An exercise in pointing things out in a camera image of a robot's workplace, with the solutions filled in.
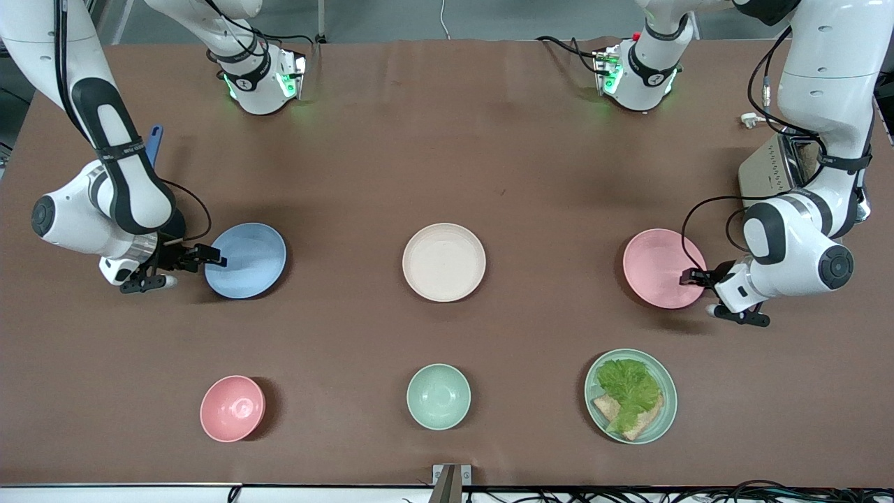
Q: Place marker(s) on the small green bowl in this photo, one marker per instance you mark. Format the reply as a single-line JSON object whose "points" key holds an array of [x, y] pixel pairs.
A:
{"points": [[438, 396]]}

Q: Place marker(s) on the brown bread slice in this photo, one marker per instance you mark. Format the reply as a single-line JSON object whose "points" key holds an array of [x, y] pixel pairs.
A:
{"points": [[646, 425]]}

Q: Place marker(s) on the grey metal bracket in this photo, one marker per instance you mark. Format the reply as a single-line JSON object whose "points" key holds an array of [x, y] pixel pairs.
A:
{"points": [[450, 482]]}

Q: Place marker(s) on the small pink bowl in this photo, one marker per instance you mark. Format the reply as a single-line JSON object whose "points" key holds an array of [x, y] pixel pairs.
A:
{"points": [[232, 409]]}

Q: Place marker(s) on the large pink bowl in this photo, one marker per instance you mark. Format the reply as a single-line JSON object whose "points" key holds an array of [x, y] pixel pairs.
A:
{"points": [[656, 265]]}

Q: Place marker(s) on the beige chrome toaster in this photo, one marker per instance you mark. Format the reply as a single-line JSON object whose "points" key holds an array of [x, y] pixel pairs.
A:
{"points": [[765, 171]]}

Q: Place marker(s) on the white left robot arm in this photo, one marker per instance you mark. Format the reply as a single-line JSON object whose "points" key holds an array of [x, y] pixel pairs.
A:
{"points": [[831, 84]]}

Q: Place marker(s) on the green lettuce leaf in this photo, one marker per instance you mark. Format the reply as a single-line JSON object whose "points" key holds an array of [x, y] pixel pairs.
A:
{"points": [[628, 388]]}

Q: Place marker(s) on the large blue bowl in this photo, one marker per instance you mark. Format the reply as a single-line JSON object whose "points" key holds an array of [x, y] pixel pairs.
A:
{"points": [[248, 262]]}

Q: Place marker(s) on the green plate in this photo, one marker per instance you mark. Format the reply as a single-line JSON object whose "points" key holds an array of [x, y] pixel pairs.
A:
{"points": [[667, 412]]}

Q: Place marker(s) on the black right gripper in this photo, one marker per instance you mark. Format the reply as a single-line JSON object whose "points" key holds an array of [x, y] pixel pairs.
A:
{"points": [[170, 257]]}

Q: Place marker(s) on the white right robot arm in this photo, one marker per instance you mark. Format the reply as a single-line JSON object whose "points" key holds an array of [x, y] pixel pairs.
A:
{"points": [[119, 181]]}

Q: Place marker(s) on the brown table cloth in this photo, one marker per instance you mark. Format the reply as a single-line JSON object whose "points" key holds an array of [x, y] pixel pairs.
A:
{"points": [[489, 154]]}

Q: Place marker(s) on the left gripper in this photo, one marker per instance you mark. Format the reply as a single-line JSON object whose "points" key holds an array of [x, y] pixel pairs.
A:
{"points": [[719, 274]]}

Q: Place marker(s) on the large beige bowl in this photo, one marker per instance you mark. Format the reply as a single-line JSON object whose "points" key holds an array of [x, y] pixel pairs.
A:
{"points": [[444, 262]]}

